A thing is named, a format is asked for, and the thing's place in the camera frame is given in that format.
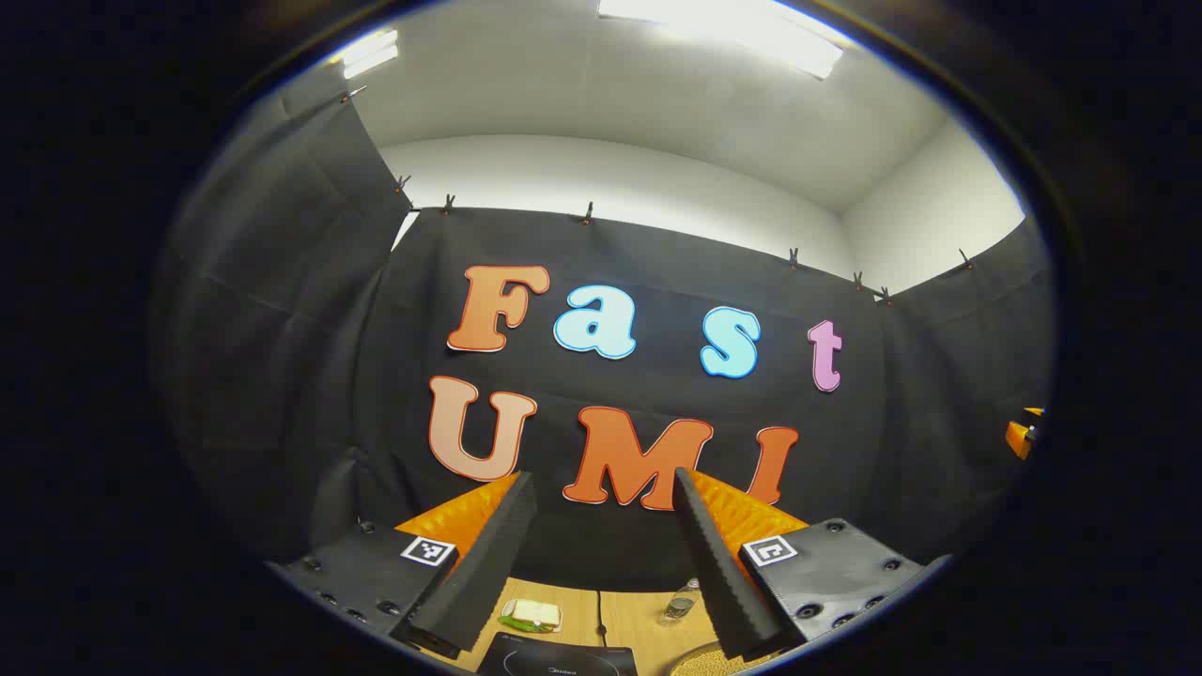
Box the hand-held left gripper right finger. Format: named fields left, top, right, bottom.
left=672, top=467, right=951, bottom=662

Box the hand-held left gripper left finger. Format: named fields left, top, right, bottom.
left=268, top=471, right=539, bottom=661

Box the steel pot with black handles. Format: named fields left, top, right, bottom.
left=669, top=640, right=785, bottom=676

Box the black induction cooktop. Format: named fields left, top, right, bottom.
left=477, top=632, right=640, bottom=676

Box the clear plastic water bottle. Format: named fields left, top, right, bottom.
left=657, top=577, right=701, bottom=627

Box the sandwich with lettuce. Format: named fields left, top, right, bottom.
left=498, top=599, right=562, bottom=635

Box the row of cloth clips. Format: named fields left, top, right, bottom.
left=343, top=84, right=973, bottom=306

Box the ceiling light panel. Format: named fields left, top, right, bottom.
left=329, top=28, right=400, bottom=81

